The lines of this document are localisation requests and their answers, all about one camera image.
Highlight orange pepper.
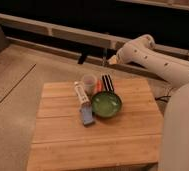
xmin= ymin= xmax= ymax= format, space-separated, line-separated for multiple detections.
xmin=96 ymin=80 xmax=103 ymax=92

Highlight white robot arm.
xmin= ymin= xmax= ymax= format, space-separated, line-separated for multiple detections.
xmin=108 ymin=34 xmax=189 ymax=171

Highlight green ceramic bowl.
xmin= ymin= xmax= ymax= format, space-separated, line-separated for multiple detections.
xmin=92 ymin=91 xmax=122 ymax=118

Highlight black white striped object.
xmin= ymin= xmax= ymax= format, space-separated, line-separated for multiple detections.
xmin=102 ymin=75 xmax=114 ymax=92

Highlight clear plastic cup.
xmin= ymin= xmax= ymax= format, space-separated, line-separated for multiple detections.
xmin=81 ymin=74 xmax=97 ymax=95

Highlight white tube bottle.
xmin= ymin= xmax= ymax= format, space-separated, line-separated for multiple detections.
xmin=74 ymin=82 xmax=89 ymax=105

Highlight blue sponge block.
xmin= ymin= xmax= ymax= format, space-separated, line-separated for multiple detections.
xmin=80 ymin=105 xmax=95 ymax=125

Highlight wooden board table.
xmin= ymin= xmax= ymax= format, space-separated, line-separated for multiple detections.
xmin=27 ymin=78 xmax=163 ymax=171

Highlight black bracket on rail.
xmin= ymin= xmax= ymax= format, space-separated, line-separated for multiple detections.
xmin=78 ymin=53 xmax=88 ymax=64

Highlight black floor cables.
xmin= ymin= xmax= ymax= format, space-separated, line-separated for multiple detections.
xmin=154 ymin=87 xmax=173 ymax=102

